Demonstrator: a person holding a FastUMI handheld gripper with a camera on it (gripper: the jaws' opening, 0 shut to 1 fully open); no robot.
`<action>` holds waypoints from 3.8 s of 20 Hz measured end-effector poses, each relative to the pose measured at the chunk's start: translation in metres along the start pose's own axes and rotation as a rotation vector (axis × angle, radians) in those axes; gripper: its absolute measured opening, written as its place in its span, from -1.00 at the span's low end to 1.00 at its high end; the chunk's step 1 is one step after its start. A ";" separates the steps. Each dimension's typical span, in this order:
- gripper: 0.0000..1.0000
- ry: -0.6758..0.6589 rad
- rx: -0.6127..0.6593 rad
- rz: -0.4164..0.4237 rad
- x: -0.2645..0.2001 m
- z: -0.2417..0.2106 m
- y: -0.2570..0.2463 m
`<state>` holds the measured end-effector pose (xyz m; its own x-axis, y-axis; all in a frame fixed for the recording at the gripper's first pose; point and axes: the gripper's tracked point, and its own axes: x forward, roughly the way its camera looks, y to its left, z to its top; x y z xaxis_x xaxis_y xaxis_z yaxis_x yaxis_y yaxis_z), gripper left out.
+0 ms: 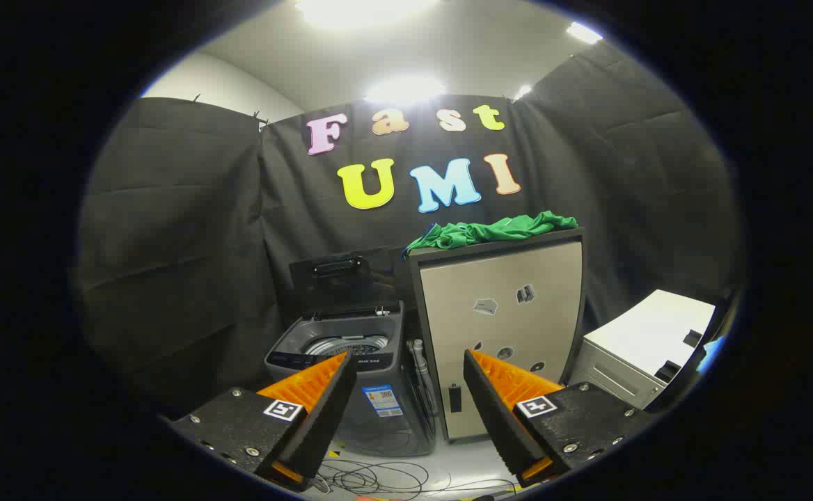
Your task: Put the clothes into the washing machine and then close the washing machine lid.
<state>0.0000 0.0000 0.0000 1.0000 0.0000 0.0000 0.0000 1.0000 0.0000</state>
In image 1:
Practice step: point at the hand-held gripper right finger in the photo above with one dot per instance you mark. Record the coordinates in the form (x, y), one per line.
(497, 417)

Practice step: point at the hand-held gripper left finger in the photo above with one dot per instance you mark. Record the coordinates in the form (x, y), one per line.
(323, 417)

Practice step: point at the grey washing machine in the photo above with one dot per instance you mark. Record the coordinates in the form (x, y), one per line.
(389, 435)

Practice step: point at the green polo shirt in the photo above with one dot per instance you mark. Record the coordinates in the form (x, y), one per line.
(490, 232)

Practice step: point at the low white cabinet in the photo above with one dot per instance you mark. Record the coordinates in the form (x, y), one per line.
(650, 327)

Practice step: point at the black backdrop cloth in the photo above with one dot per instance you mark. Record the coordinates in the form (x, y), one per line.
(191, 243)

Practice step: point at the small ceiling light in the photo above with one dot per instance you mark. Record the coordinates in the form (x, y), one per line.
(523, 91)

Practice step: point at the bright ceiling light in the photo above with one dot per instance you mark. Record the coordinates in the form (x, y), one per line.
(404, 89)

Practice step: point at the rectangular ceiling light panel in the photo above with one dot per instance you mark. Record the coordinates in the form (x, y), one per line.
(584, 33)

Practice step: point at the large ceiling light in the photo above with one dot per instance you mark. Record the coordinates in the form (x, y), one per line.
(365, 10)

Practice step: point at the grey cabinet with black frame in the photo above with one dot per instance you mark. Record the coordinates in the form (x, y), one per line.
(497, 327)

